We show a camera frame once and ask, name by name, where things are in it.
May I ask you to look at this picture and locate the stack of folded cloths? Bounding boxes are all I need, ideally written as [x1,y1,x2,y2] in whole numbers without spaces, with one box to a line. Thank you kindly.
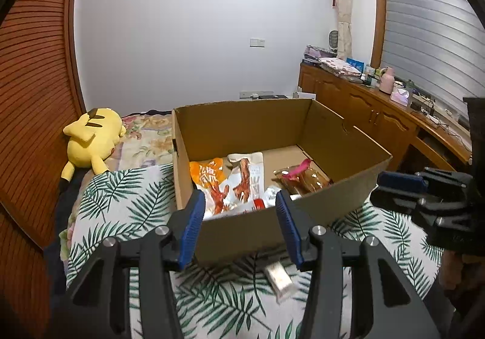
[303,45,362,79]

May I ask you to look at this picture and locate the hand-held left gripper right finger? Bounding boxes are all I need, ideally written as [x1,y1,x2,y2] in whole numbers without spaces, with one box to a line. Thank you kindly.
[275,191,440,339]

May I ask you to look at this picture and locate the floral blanket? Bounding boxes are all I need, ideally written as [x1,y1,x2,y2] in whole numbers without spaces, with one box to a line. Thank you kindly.
[66,112,179,177]

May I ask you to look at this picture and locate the brown cardboard box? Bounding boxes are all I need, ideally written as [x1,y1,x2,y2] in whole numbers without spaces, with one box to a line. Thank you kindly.
[172,98,393,268]

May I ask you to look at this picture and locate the white papers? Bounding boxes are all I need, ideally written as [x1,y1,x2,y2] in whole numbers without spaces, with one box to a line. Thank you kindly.
[293,86,317,100]

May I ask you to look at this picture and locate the pink tissue box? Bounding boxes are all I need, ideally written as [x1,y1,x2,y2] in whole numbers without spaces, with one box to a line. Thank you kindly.
[390,87,412,105]

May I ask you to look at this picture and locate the white chicken feet snack packet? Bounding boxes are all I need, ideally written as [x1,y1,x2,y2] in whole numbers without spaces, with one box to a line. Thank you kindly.
[226,152,265,211]

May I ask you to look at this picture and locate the orange snack packet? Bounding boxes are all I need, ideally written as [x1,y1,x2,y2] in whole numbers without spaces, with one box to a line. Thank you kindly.
[189,157,225,192]

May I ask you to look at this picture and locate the wooden cabinet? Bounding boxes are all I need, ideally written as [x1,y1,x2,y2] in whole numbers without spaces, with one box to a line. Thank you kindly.
[297,62,474,181]

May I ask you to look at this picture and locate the window with grey blinds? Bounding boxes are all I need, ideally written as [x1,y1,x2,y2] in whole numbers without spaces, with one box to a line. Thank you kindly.
[370,0,485,124]

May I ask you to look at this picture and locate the yellow plush toy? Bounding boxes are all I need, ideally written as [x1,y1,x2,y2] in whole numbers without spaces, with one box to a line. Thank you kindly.
[58,107,127,194]

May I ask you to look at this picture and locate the black charger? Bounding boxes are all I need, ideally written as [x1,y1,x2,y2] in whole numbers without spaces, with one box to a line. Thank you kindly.
[410,98,436,116]

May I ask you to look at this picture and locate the white red-corner snack packet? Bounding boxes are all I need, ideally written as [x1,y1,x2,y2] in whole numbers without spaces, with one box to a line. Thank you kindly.
[250,188,283,213]

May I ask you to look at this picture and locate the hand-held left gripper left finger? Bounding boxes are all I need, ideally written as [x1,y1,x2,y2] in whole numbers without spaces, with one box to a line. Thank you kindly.
[66,189,207,339]

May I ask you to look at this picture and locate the red chicken feet snack packet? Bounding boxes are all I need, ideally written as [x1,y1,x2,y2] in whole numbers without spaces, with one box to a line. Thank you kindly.
[202,183,232,218]

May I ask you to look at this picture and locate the pink kettle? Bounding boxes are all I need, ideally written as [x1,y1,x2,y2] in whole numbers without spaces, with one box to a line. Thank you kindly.
[379,66,395,94]

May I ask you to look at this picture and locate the wooden slatted door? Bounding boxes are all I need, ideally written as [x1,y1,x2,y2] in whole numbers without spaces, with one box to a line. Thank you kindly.
[0,0,86,339]

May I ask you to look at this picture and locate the green leaf print blanket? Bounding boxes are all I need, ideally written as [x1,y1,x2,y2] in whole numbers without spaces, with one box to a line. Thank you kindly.
[64,163,448,339]

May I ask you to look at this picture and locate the person's right hand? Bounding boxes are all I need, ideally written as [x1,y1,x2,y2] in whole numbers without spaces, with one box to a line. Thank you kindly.
[440,247,471,292]

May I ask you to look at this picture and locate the pink clear-window snack packet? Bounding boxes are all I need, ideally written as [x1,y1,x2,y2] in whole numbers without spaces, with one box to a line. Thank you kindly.
[273,158,334,196]

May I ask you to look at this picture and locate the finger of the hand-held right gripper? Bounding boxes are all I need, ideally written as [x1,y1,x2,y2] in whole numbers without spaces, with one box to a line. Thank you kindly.
[376,168,468,194]
[370,189,436,224]

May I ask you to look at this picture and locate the beige curtain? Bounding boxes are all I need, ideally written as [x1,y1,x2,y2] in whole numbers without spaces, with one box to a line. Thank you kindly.
[329,0,355,61]

